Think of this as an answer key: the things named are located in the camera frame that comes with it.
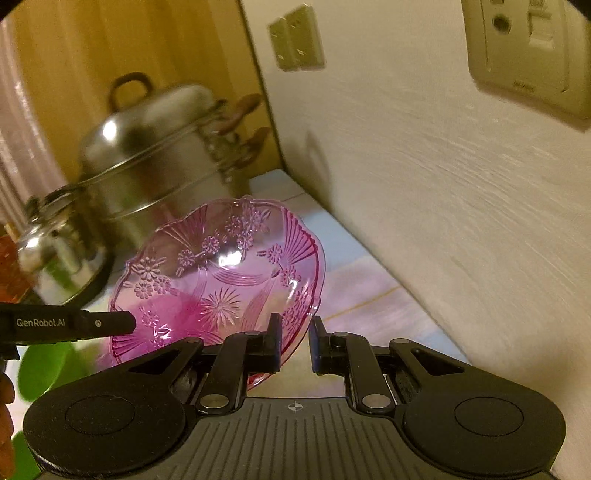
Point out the shiny steel kettle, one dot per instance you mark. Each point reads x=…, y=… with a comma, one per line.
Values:
x=63, y=252

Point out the green plastic item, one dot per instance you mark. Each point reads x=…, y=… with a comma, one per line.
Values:
x=42, y=368

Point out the stainless steel steamer pot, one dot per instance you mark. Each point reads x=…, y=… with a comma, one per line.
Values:
x=161, y=153

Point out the person's hand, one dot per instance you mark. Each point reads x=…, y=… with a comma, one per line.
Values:
x=7, y=456

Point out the black GenRobot gripper bar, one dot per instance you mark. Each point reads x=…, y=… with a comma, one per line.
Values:
x=32, y=324

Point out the beige wall light switch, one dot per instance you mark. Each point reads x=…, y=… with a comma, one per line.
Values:
x=296, y=40

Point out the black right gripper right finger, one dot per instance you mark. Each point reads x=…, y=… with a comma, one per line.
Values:
x=458, y=418

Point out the large pink glass bowl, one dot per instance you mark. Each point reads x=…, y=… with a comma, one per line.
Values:
x=225, y=268

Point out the beige wall socket plate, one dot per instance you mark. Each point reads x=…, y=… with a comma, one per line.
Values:
x=539, y=49

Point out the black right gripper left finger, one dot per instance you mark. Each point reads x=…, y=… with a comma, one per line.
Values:
x=128, y=420

